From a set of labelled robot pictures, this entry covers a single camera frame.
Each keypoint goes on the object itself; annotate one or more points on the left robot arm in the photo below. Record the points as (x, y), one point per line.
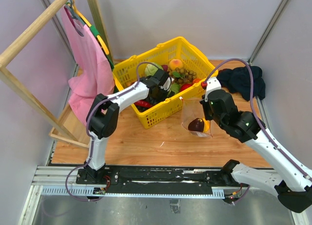
(103, 117)

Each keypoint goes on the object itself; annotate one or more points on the peach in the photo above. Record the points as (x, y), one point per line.
(175, 63)

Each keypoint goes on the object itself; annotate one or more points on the yellow bell pepper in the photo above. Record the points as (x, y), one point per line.
(206, 127)

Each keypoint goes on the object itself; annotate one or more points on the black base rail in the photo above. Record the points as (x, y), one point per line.
(156, 179)

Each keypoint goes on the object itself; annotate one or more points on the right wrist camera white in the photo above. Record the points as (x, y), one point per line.
(212, 85)

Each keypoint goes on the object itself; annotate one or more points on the red tomato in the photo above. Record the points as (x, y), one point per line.
(185, 86)

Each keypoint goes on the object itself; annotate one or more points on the green cabbage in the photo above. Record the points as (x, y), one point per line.
(151, 69)
(175, 88)

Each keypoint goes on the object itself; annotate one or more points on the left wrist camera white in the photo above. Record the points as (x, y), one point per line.
(168, 83)

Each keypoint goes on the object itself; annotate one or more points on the green cabbage back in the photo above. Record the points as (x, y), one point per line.
(151, 69)

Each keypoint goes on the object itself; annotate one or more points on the yellow plastic basket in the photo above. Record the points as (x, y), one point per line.
(132, 69)

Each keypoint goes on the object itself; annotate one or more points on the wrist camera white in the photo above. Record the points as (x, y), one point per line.
(212, 85)
(168, 83)

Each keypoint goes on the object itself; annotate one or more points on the green cabbage front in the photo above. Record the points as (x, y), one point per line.
(175, 88)

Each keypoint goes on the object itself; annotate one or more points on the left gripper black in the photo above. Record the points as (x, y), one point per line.
(156, 102)

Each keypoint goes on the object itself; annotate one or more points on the pink shirt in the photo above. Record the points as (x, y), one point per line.
(97, 77)

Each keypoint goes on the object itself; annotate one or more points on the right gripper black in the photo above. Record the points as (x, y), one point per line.
(205, 104)

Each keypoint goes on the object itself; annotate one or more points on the clear zip top bag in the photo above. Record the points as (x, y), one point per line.
(192, 109)

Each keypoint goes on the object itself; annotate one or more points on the red chili pepper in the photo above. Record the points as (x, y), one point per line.
(142, 103)

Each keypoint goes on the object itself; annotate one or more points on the wooden clothes rack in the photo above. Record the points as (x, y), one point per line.
(44, 66)

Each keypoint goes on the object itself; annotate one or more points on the dark navy cloth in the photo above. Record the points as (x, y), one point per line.
(237, 80)

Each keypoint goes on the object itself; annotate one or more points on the grey clothes hanger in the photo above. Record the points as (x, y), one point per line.
(73, 15)

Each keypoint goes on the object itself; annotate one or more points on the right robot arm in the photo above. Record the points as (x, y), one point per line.
(292, 183)

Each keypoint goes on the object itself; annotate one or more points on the yellow clothes hanger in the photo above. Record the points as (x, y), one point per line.
(96, 34)

